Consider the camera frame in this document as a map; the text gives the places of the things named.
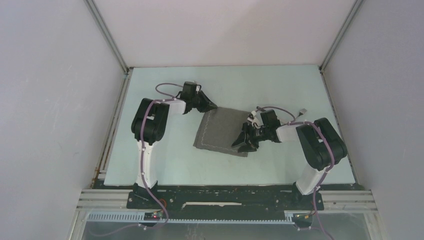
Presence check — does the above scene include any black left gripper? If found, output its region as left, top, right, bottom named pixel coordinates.
left=190, top=89, right=217, bottom=113

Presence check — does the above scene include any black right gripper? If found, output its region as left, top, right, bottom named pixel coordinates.
left=231, top=121, right=270, bottom=153

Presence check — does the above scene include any grey cloth napkin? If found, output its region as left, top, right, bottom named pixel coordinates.
left=193, top=107, right=249, bottom=158

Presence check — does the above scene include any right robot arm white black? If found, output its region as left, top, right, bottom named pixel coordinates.
left=231, top=117, right=348, bottom=209

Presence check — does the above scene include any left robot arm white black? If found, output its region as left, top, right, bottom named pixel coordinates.
left=131, top=90, right=218, bottom=208

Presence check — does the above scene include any silver metal utensil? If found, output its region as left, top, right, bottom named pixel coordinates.
left=297, top=108, right=307, bottom=117

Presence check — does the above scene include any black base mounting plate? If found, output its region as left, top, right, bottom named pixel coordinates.
left=126, top=185, right=324, bottom=221

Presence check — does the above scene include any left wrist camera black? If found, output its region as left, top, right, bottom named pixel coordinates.
left=180, top=81, right=201, bottom=101

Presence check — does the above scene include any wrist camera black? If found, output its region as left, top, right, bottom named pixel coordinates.
left=180, top=81, right=201, bottom=101
left=260, top=109, right=281, bottom=128

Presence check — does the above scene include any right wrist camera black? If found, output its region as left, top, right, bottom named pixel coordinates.
left=260, top=109, right=281, bottom=128

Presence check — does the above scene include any white cable duct strip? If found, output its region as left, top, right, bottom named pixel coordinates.
left=86, top=211, right=294, bottom=225

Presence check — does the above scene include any aluminium frame rail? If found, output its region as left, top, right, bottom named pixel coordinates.
left=76, top=189, right=378, bottom=213

